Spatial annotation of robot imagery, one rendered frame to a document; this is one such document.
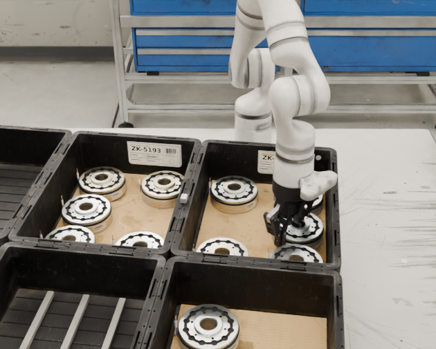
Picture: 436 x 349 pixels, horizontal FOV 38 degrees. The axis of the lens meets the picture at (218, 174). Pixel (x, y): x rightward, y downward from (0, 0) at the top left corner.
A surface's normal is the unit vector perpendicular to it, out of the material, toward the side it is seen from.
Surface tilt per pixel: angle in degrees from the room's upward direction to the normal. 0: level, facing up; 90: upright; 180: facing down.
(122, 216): 0
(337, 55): 90
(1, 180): 0
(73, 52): 90
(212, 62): 90
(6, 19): 90
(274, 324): 0
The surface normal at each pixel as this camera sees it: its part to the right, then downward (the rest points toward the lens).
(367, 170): 0.00, -0.83
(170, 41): 0.00, 0.56
